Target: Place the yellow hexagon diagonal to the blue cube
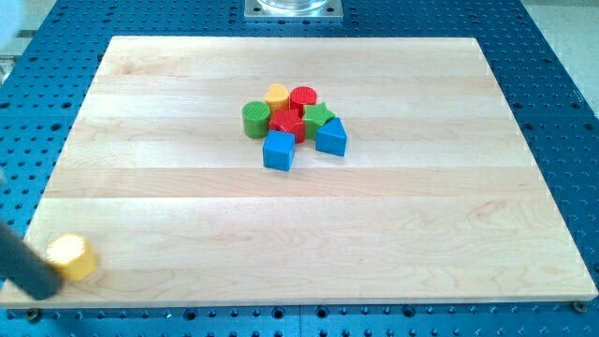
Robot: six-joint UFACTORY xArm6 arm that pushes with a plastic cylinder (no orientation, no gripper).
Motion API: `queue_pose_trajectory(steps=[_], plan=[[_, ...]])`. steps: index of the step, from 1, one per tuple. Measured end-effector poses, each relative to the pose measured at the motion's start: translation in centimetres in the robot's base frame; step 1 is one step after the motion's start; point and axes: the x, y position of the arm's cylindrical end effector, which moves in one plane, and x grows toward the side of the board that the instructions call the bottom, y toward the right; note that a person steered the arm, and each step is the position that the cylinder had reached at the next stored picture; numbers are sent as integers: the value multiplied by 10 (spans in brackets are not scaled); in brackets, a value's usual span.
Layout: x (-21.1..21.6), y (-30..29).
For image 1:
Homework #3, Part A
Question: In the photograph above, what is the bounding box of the yellow hexagon block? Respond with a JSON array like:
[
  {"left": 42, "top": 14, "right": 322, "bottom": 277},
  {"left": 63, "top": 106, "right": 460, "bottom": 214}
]
[{"left": 45, "top": 233, "right": 98, "bottom": 281}]

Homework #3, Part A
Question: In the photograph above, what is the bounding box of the red cylinder block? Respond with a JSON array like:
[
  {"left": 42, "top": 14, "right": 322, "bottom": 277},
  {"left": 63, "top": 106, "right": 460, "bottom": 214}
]
[{"left": 289, "top": 86, "right": 317, "bottom": 118}]

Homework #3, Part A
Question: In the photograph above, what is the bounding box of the blue perforated metal table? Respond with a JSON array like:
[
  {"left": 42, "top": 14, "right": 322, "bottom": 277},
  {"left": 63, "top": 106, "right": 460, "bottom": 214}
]
[{"left": 1, "top": 1, "right": 598, "bottom": 336}]

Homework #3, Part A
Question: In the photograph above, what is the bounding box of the blue triangle block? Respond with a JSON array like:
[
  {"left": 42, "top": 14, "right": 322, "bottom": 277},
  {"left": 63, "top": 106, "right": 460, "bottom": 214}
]
[{"left": 315, "top": 118, "right": 347, "bottom": 156}]

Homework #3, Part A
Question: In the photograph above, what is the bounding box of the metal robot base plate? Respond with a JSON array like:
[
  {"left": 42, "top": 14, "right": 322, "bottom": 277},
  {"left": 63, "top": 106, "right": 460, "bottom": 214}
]
[{"left": 243, "top": 0, "right": 343, "bottom": 22}]

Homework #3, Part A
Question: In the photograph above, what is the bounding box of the light wooden board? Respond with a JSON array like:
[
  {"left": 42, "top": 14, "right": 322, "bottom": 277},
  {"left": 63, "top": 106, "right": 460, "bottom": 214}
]
[{"left": 25, "top": 36, "right": 597, "bottom": 308}]

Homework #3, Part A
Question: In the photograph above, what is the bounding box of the red star block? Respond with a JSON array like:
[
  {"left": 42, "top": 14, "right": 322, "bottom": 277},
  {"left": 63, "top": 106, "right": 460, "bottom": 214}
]
[{"left": 269, "top": 109, "right": 306, "bottom": 143}]

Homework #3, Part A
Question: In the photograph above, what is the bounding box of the green cylinder block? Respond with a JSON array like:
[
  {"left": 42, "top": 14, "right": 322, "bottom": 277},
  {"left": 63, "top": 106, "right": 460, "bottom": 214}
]
[{"left": 241, "top": 101, "right": 270, "bottom": 139}]

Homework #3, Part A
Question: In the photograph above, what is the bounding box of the blue cube block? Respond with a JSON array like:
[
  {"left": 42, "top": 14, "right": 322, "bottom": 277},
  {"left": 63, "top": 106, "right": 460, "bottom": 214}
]
[{"left": 262, "top": 130, "right": 296, "bottom": 171}]

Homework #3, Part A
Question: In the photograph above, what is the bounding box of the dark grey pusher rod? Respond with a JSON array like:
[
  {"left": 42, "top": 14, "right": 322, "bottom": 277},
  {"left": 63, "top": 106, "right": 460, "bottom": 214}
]
[{"left": 1, "top": 222, "right": 62, "bottom": 300}]

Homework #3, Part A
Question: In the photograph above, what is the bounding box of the green star block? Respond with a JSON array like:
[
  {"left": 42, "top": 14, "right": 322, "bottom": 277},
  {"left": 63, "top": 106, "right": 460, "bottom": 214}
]
[{"left": 302, "top": 103, "right": 336, "bottom": 139}]

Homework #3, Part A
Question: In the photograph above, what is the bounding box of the yellow heart block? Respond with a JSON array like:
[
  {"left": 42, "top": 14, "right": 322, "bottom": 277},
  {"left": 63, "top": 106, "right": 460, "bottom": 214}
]
[{"left": 263, "top": 83, "right": 290, "bottom": 119}]

